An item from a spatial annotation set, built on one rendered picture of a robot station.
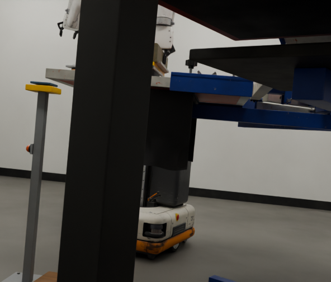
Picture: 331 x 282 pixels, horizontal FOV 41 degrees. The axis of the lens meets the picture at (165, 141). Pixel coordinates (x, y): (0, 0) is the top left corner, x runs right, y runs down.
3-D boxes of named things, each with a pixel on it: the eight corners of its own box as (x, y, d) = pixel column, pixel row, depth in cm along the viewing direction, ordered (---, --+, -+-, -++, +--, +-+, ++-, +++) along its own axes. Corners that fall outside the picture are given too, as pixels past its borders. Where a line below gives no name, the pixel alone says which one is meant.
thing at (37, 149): (-6, 287, 203) (11, 80, 201) (15, 273, 224) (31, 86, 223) (39, 294, 200) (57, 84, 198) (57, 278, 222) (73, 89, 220)
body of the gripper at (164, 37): (175, 26, 195) (173, 51, 195) (152, 24, 196) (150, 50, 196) (173, 22, 187) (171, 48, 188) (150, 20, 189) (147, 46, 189)
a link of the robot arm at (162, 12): (154, 0, 202) (174, 3, 203) (152, 24, 202) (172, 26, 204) (157, -9, 187) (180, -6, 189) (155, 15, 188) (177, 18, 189)
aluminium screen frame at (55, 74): (45, 78, 168) (45, 67, 168) (89, 93, 226) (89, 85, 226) (253, 94, 159) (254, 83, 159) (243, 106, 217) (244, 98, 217)
